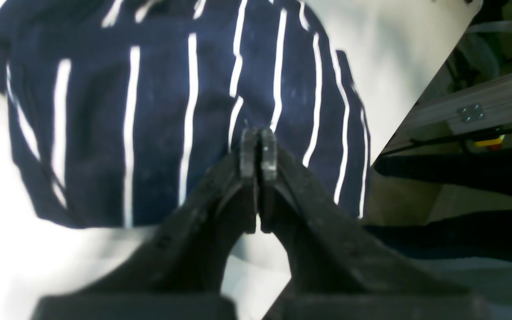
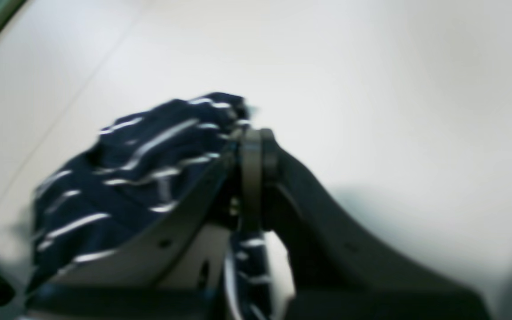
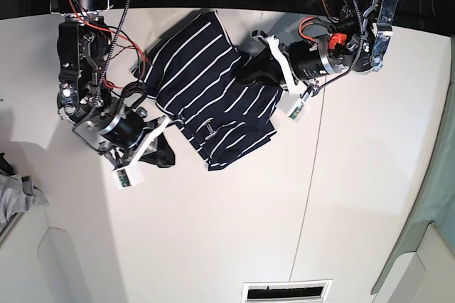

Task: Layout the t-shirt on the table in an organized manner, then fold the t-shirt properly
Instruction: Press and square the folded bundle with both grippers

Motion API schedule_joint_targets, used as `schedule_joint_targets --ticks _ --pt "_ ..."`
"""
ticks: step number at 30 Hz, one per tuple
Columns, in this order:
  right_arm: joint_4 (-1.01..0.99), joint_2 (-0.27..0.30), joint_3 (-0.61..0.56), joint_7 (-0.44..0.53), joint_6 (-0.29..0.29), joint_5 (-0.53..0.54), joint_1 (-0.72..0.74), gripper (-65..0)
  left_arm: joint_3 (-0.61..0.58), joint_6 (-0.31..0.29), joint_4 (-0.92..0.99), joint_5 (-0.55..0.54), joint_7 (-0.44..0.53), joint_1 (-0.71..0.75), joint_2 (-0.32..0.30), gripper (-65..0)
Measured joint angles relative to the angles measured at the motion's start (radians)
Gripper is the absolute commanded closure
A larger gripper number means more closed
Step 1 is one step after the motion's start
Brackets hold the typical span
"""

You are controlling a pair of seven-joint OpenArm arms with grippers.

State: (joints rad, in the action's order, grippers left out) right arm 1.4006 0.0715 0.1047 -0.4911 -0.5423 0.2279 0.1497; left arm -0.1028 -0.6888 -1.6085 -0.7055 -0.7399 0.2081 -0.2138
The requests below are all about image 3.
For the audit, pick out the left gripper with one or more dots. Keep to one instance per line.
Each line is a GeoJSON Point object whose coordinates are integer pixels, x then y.
{"type": "Point", "coordinates": [327, 55]}

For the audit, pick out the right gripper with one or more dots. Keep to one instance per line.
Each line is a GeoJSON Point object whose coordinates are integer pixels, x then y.
{"type": "Point", "coordinates": [123, 130]}

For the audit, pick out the navy white striped t-shirt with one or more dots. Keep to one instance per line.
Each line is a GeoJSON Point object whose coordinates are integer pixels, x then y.
{"type": "Point", "coordinates": [191, 77]}

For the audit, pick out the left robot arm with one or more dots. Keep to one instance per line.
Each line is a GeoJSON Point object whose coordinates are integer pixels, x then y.
{"type": "Point", "coordinates": [368, 26]}

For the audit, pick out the white slotted vent tray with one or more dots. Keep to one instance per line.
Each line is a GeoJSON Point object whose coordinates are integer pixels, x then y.
{"type": "Point", "coordinates": [303, 291]}

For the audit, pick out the grey cloth pile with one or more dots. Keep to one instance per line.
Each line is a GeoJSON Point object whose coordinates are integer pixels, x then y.
{"type": "Point", "coordinates": [18, 195]}

